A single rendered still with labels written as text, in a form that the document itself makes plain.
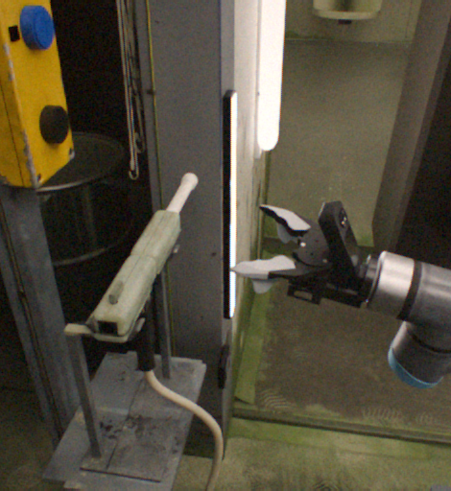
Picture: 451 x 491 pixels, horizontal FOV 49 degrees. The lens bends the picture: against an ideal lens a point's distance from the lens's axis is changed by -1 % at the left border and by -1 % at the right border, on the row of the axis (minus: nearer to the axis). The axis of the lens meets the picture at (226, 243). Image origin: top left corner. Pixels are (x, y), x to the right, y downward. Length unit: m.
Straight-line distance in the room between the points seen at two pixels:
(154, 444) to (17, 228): 0.45
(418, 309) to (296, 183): 2.09
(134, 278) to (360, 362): 1.60
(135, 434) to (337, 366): 1.34
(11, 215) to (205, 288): 0.71
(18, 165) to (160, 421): 0.55
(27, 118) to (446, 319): 0.60
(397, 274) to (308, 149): 2.12
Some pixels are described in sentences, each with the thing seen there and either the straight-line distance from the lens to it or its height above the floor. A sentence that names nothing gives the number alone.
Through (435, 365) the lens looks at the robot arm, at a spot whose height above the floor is 1.02.
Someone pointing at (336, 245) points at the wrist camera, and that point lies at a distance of 0.70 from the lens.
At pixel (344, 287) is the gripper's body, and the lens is 0.77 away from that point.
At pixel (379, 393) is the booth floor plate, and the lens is 2.12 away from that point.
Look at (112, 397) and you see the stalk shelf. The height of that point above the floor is 0.79.
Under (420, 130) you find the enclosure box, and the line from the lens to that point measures 1.55.
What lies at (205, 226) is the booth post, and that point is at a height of 0.95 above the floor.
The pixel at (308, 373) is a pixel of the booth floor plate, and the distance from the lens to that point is 2.14.
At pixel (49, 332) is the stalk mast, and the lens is 0.89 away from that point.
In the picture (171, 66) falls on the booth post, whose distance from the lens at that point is 1.13.
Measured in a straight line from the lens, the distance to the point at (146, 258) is 0.78.
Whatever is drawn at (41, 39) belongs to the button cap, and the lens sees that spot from 0.67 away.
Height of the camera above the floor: 1.57
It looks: 32 degrees down
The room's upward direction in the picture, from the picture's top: straight up
